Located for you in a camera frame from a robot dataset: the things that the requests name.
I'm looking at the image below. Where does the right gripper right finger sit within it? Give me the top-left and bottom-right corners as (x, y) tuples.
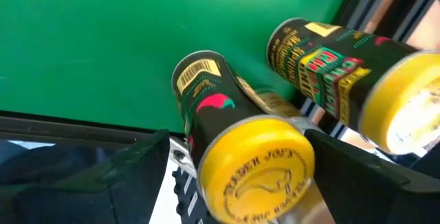
(304, 128), (440, 224)

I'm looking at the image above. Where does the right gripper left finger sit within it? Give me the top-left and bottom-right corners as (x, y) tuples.
(0, 129), (171, 224)

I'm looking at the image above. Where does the yellow-lid black spice jar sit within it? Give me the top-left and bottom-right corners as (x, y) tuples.
(266, 16), (440, 156)
(170, 49), (316, 224)

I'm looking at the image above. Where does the wooden table board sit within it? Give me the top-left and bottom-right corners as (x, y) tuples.
(364, 0), (440, 52)

